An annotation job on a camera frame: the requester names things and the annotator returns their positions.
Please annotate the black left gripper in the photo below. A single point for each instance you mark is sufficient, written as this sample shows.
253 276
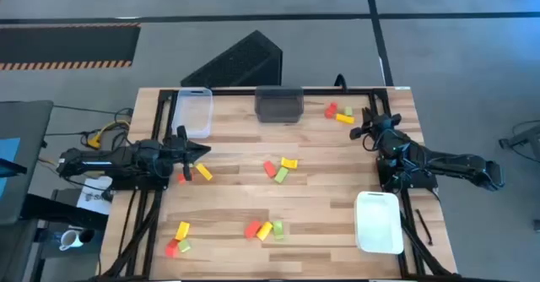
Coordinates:
173 157

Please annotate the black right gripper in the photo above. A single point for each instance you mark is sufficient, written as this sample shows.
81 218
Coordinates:
381 126

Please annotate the yellow wooden block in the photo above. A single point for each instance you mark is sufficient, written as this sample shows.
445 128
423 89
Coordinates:
204 171
345 119
182 231
264 231

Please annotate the green wooden block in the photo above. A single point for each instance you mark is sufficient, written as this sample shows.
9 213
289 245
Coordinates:
278 230
281 175
348 111
185 246

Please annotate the yellow arch-shaped block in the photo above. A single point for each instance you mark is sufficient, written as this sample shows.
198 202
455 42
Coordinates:
289 163

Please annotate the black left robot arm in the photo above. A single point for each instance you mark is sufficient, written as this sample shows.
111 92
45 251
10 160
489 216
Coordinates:
126 159

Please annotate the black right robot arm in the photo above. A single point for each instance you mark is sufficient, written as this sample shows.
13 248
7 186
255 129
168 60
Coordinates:
455 168

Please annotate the clear plastic bin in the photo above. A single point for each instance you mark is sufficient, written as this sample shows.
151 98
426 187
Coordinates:
192 123

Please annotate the dark grey plastic bin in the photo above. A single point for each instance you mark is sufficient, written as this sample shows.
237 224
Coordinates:
278 109

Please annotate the white printed paper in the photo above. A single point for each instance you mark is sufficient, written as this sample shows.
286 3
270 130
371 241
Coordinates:
99 187

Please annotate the white plastic tray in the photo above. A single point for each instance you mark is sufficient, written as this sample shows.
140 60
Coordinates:
377 227

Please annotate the black perforated box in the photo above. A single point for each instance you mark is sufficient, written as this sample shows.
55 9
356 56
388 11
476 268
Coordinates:
240 58

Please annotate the thin black tool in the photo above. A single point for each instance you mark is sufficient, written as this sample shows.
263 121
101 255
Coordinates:
423 225

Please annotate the black cup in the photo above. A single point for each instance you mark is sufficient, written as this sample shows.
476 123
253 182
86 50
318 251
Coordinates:
87 236

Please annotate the white mug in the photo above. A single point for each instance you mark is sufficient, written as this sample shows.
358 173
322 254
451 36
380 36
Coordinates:
69 240

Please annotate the black low furniture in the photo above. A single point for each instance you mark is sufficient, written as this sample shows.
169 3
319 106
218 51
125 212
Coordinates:
50 208

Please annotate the black side table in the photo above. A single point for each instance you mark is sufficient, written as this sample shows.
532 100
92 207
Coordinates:
29 121

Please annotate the black hazard-striped floor mat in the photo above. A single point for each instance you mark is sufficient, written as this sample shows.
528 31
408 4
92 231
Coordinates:
63 45

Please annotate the blue screen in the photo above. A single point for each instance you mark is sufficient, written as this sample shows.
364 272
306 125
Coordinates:
8 151

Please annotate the black metal table frame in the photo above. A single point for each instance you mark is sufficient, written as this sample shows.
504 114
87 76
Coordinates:
236 91

